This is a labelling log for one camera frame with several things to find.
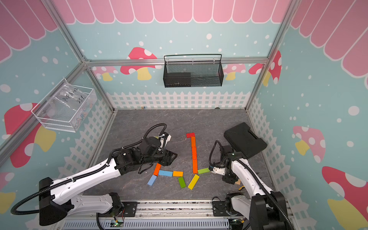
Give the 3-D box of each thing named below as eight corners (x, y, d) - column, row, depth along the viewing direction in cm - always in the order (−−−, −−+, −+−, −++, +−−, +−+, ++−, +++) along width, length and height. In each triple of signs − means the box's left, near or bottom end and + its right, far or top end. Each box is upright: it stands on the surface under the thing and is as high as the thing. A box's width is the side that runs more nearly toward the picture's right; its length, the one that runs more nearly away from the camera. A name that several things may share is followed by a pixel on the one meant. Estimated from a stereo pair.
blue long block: (158, 175, 88) (158, 174, 87) (159, 170, 90) (159, 169, 88) (172, 176, 88) (172, 175, 86) (173, 172, 89) (173, 171, 88)
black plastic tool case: (243, 162, 93) (247, 158, 88) (222, 136, 106) (223, 131, 101) (264, 150, 99) (268, 144, 94) (241, 127, 112) (244, 121, 106)
